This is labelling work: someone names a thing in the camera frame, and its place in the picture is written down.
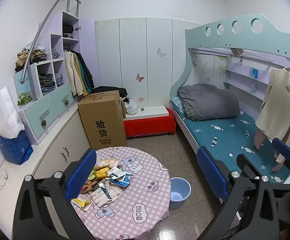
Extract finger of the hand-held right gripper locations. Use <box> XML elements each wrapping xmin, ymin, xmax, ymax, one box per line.
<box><xmin>272</xmin><ymin>137</ymin><xmax>290</xmax><ymax>180</ymax></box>
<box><xmin>236</xmin><ymin>153</ymin><xmax>290</xmax><ymax>192</ymax></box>

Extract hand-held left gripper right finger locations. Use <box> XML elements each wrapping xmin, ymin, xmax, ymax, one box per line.
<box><xmin>197</xmin><ymin>146</ymin><xmax>281</xmax><ymax>240</ymax></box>

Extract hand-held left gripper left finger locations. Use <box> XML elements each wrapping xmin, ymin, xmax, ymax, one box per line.
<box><xmin>13</xmin><ymin>149</ymin><xmax>97</xmax><ymax>240</ymax></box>

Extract pile of wrappers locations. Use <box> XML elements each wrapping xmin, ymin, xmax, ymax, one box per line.
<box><xmin>71</xmin><ymin>155</ymin><xmax>133</xmax><ymax>212</ymax></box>

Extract blue plastic bucket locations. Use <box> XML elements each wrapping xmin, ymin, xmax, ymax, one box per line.
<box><xmin>169</xmin><ymin>177</ymin><xmax>192</xmax><ymax>209</ymax></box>

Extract teal candy-print bed sheet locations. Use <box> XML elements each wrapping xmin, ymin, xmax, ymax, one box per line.
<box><xmin>171</xmin><ymin>97</ymin><xmax>290</xmax><ymax>183</ymax></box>

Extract white curved low cabinet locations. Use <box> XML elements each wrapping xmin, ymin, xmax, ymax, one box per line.
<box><xmin>0</xmin><ymin>100</ymin><xmax>93</xmax><ymax>240</ymax></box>

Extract beige hanging sweater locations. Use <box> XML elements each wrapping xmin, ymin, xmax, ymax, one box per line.
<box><xmin>253</xmin><ymin>67</ymin><xmax>290</xmax><ymax>173</ymax></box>

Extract large cardboard box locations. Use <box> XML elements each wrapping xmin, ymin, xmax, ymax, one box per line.
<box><xmin>78</xmin><ymin>94</ymin><xmax>127</xmax><ymax>150</ymax></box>

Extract pink checked tablecloth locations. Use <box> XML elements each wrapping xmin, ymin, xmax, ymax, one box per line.
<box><xmin>71</xmin><ymin>146</ymin><xmax>172</xmax><ymax>240</ymax></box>

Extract blue shopping bag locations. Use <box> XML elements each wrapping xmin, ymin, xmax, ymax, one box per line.
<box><xmin>0</xmin><ymin>130</ymin><xmax>34</xmax><ymax>165</ymax></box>

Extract grey duvet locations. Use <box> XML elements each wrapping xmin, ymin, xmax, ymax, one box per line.
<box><xmin>177</xmin><ymin>84</ymin><xmax>240</xmax><ymax>121</ymax></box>

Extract lilac stepped shelf cabinet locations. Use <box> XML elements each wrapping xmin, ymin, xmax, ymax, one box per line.
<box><xmin>14</xmin><ymin>11</ymin><xmax>95</xmax><ymax>145</ymax></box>

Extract teal checked pillow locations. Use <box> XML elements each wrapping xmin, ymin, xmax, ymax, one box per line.
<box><xmin>172</xmin><ymin>97</ymin><xmax>186</xmax><ymax>113</ymax></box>

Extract red covered bench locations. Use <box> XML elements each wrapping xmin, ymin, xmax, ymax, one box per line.
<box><xmin>124</xmin><ymin>108</ymin><xmax>177</xmax><ymax>138</ymax></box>

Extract clear plastic dish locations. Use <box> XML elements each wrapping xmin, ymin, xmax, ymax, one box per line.
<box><xmin>0</xmin><ymin>169</ymin><xmax>9</xmax><ymax>192</ymax></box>

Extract white plastic bag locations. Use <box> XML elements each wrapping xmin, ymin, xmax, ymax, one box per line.
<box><xmin>125</xmin><ymin>99</ymin><xmax>138</xmax><ymax>115</ymax></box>

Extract white board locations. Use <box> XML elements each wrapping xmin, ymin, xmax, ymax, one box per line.
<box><xmin>125</xmin><ymin>106</ymin><xmax>170</xmax><ymax>120</ymax></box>

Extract lilac bed shelf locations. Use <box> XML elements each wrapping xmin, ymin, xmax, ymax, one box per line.
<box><xmin>224</xmin><ymin>69</ymin><xmax>273</xmax><ymax>100</ymax></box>

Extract black cloth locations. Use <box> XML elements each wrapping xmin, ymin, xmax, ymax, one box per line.
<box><xmin>91</xmin><ymin>86</ymin><xmax>128</xmax><ymax>98</ymax></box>

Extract yellow hanging garment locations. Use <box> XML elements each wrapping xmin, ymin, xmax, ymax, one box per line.
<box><xmin>74</xmin><ymin>53</ymin><xmax>89</xmax><ymax>96</ymax></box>

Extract green plant ornament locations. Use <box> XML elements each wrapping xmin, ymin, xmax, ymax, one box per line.
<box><xmin>17</xmin><ymin>92</ymin><xmax>33</xmax><ymax>106</ymax></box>

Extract teal hanging garment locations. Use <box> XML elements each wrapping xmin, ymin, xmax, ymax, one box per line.
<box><xmin>80</xmin><ymin>55</ymin><xmax>92</xmax><ymax>93</ymax></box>

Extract dark folded clothes pile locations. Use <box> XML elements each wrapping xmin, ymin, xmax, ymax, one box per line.
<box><xmin>38</xmin><ymin>73</ymin><xmax>57</xmax><ymax>95</ymax></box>

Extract grey folded clothes pile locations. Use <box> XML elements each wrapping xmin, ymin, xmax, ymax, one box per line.
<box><xmin>55</xmin><ymin>73</ymin><xmax>66</xmax><ymax>88</ymax></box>

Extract white paper bag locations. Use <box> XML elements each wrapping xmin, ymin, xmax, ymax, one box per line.
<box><xmin>0</xmin><ymin>86</ymin><xmax>26</xmax><ymax>140</ymax></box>

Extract mint green bunk bed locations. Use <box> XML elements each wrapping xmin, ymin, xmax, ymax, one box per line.
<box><xmin>170</xmin><ymin>14</ymin><xmax>290</xmax><ymax>205</ymax></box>

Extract khaki folded clothes pile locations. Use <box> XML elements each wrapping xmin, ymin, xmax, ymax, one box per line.
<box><xmin>15</xmin><ymin>46</ymin><xmax>48</xmax><ymax>72</ymax></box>

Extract white wardrobe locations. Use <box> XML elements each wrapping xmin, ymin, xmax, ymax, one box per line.
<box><xmin>94</xmin><ymin>17</ymin><xmax>203</xmax><ymax>108</ymax></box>

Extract grey curved handrail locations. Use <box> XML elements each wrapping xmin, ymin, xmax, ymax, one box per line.
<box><xmin>20</xmin><ymin>0</ymin><xmax>81</xmax><ymax>84</ymax></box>

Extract black folded clothes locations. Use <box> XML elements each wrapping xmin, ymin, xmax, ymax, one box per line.
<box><xmin>63</xmin><ymin>24</ymin><xmax>74</xmax><ymax>39</ymax></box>

